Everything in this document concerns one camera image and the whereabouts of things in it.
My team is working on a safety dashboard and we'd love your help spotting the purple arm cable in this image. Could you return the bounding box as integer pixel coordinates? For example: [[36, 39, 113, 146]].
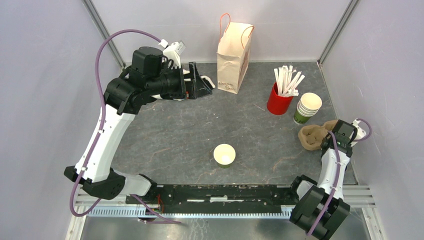
[[68, 29, 163, 218], [306, 118, 373, 238]]

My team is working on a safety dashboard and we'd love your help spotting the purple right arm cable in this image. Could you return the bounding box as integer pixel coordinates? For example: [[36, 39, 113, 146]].
[[306, 118, 373, 238]]

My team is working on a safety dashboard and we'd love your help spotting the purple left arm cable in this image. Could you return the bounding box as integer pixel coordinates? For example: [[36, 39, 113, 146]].
[[68, 29, 163, 218]]

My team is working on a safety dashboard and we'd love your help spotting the metal cable duct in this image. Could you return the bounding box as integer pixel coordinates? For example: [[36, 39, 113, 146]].
[[88, 206, 293, 220]]

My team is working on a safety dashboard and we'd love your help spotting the green paper coffee cup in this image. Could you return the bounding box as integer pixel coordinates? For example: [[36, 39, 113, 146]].
[[213, 143, 236, 169]]

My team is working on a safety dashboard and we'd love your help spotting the stack of paper cups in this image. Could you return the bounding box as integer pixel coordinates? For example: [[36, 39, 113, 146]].
[[293, 92, 323, 124]]

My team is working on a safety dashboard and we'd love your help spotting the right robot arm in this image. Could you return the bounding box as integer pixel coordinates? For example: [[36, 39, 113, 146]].
[[288, 118, 372, 240]]

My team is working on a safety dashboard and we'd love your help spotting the white wrapped straws bundle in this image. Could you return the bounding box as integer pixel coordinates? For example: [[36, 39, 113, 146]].
[[273, 65, 305, 98]]

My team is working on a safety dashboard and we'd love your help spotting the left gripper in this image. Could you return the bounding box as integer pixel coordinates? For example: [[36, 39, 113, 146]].
[[147, 61, 213, 100]]

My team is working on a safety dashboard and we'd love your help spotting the brown cardboard cup carrier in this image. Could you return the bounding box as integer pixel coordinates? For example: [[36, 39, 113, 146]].
[[298, 119, 338, 151]]

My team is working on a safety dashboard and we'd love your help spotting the paper takeout bag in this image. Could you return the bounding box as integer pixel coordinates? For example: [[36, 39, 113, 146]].
[[217, 13, 255, 94]]

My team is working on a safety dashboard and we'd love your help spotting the red straw holder cup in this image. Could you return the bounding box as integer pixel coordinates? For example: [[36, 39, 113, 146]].
[[266, 83, 294, 116]]

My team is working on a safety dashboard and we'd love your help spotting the black white striped cloth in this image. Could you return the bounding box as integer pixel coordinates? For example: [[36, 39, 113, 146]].
[[183, 69, 216, 90]]

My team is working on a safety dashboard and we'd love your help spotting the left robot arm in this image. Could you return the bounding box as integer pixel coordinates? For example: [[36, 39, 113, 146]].
[[64, 46, 215, 204]]

